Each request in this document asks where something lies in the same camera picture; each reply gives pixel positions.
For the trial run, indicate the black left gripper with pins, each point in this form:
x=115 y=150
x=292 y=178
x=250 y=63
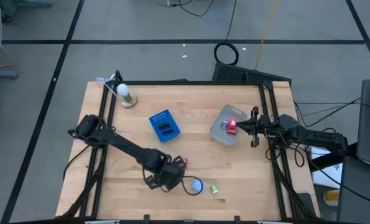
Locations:
x=169 y=175

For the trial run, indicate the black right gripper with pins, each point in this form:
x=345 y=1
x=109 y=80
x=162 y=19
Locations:
x=264 y=127

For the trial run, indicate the red block plug adapter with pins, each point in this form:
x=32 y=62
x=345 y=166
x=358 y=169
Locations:
x=231 y=130

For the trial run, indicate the purple cube plug adapter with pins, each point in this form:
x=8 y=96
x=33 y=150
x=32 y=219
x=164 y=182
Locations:
x=224 y=125

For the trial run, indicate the navy framed mini display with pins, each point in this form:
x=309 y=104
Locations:
x=167 y=132

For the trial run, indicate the green plug adapter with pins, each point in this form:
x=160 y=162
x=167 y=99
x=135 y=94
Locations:
x=214 y=188

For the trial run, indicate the black framed mini display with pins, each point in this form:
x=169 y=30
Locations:
x=163 y=126

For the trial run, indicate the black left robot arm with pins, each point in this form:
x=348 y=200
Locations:
x=125 y=144

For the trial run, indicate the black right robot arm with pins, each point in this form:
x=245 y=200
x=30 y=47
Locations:
x=315 y=137

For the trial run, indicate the grey plastic bin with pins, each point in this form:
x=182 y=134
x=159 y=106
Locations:
x=222 y=135

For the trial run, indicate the light blue plug adapter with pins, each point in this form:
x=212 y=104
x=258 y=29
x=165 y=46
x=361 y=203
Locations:
x=197 y=185

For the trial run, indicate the blue slotted plastic basket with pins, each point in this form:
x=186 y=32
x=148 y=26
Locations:
x=172 y=124

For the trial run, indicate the black perforated panel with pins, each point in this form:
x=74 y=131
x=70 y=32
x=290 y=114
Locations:
x=234 y=74

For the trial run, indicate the black diagonal strut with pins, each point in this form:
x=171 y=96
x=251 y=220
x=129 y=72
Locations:
x=331 y=157

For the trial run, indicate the white paper sheet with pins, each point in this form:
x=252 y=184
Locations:
x=324 y=177

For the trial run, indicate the white bulb on metal base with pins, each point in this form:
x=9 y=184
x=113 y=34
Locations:
x=122 y=89

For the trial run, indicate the yellow container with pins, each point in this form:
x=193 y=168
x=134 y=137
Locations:
x=331 y=196

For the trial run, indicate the clear plastic wrap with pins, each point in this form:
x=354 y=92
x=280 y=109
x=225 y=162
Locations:
x=105 y=79

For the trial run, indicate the grey cabinet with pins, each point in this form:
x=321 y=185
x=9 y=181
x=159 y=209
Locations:
x=362 y=193

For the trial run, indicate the blue-grey stand foot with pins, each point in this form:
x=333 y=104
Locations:
x=1 y=74
x=35 y=3

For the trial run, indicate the green bag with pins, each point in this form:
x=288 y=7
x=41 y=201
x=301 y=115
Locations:
x=1 y=9

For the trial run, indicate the black frame bracket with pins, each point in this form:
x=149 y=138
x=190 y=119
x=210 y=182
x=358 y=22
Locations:
x=146 y=218
x=237 y=219

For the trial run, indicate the black aluminium table frame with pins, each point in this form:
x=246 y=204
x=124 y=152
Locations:
x=187 y=83

